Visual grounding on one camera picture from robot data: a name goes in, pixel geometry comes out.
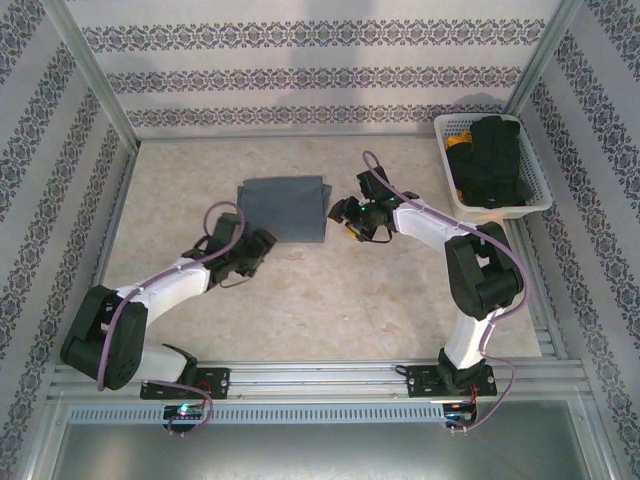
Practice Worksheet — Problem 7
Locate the gray t-shirt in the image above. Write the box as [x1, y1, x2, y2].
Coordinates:
[234, 174, 334, 245]

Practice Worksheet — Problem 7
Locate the black clothes pile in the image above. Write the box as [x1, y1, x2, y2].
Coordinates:
[446, 115, 534, 209]

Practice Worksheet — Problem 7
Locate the left circuit board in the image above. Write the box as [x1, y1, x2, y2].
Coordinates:
[163, 404, 206, 421]

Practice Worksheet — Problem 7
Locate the circuit board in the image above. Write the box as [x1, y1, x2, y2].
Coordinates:
[444, 402, 476, 424]
[163, 404, 206, 421]

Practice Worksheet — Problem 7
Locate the white plastic basket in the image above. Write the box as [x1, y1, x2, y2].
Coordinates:
[432, 113, 553, 221]

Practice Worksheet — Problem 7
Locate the right circuit board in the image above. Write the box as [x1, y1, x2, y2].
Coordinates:
[444, 402, 476, 424]

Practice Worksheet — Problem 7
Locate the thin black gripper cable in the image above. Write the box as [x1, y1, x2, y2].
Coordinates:
[217, 272, 259, 291]
[368, 225, 397, 247]

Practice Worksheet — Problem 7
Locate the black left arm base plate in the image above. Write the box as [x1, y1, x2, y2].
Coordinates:
[139, 367, 231, 401]

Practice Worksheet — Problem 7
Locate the aluminium mounting rail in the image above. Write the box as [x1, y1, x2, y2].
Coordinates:
[47, 357, 586, 401]

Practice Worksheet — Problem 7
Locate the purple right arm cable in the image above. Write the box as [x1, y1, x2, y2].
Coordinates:
[362, 149, 526, 434]

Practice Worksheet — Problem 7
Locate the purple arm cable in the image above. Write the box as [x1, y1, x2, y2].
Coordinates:
[97, 200, 246, 439]
[362, 149, 526, 434]

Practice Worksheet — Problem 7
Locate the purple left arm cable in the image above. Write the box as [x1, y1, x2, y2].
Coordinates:
[97, 200, 246, 439]

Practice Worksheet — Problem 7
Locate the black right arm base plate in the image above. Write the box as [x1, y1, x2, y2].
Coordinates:
[404, 362, 499, 399]

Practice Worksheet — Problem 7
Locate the slotted metal cable duct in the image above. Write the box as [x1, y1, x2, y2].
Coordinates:
[67, 402, 446, 426]

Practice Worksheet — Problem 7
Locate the aluminium frame post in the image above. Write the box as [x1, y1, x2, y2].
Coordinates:
[503, 0, 586, 119]
[57, 0, 141, 151]

